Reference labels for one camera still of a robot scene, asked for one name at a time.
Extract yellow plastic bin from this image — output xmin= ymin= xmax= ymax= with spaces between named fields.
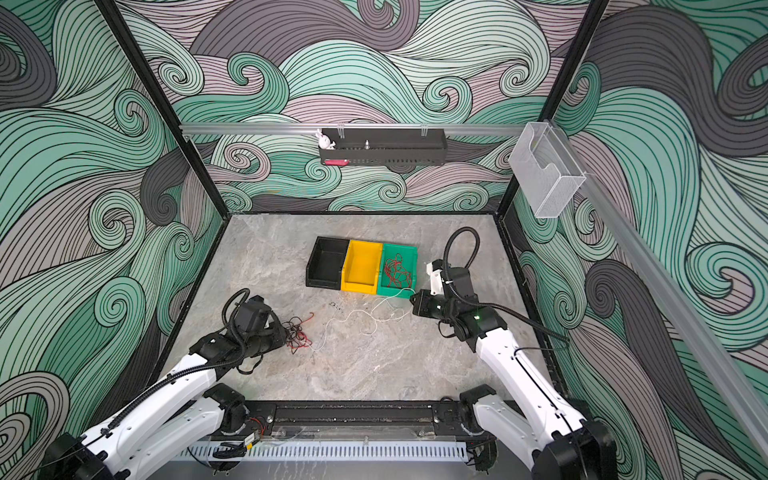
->
xmin=341 ymin=240 xmax=383 ymax=295

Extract white slotted cable duct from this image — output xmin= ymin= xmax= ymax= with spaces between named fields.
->
xmin=179 ymin=440 xmax=470 ymax=463

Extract green plastic bin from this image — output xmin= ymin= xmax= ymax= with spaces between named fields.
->
xmin=377 ymin=243 xmax=418 ymax=298

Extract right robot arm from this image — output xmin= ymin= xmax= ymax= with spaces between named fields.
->
xmin=410 ymin=226 xmax=618 ymax=479

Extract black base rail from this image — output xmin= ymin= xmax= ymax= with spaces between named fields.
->
xmin=245 ymin=398 xmax=472 ymax=431

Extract black wall shelf tray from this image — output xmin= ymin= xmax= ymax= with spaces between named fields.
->
xmin=318 ymin=127 xmax=448 ymax=171

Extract white rabbit figurine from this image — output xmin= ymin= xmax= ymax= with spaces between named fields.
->
xmin=315 ymin=129 xmax=335 ymax=150

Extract black plastic bin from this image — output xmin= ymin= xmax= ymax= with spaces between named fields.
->
xmin=305 ymin=236 xmax=350 ymax=290

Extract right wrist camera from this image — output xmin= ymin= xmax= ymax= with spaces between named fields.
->
xmin=426 ymin=259 xmax=444 ymax=296

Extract red cables in green bin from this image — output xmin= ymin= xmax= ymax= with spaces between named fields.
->
xmin=383 ymin=253 xmax=414 ymax=289

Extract clear acrylic wall holder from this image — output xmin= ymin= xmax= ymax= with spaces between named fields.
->
xmin=509 ymin=121 xmax=586 ymax=219

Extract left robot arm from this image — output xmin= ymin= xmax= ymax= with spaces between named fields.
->
xmin=33 ymin=288 xmax=288 ymax=479

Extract white cable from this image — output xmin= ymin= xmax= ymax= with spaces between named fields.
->
xmin=311 ymin=295 xmax=416 ymax=350

